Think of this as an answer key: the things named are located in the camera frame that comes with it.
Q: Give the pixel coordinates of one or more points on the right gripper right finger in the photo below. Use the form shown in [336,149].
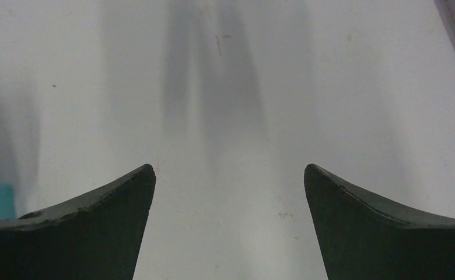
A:
[363,235]

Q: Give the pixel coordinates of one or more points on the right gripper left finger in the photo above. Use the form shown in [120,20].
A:
[96,235]

